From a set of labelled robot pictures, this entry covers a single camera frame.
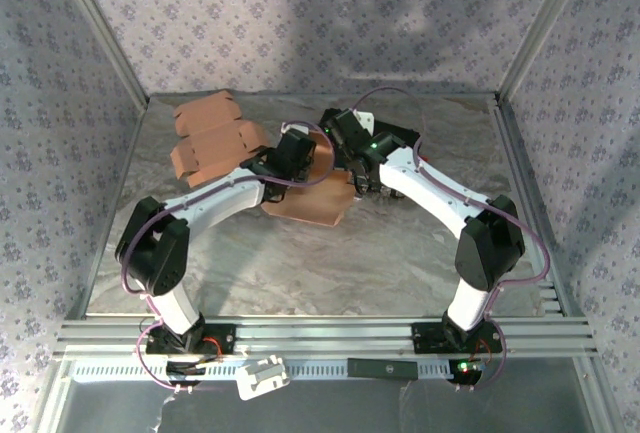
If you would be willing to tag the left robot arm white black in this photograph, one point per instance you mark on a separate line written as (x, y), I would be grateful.
(215, 203)

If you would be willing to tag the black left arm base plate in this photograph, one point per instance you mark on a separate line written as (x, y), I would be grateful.
(225, 338)

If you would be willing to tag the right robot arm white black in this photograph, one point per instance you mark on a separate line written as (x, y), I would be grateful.
(435, 188)

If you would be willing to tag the small circuit board green light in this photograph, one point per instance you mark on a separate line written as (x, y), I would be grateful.
(465, 370)

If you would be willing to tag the aluminium side rail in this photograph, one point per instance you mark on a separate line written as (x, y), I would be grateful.
(520, 153)
(127, 153)

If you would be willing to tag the black flat bar device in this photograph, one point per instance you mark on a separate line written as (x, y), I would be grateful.
(382, 368)

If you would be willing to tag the white plastic clip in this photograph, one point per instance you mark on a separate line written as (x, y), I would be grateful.
(260, 378)

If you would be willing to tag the aluminium frame post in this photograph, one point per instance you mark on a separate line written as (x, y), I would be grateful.
(101, 28)
(546, 28)

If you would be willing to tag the black case with metal latches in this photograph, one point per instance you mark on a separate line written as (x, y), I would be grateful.
(397, 132)

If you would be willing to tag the brown cardboard box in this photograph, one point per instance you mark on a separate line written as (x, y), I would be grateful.
(215, 153)
(310, 208)

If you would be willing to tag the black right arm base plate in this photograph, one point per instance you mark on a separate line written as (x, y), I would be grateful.
(425, 338)

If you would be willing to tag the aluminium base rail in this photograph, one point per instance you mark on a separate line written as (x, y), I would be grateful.
(325, 335)

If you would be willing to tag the black connector box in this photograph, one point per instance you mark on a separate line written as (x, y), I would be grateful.
(180, 368)

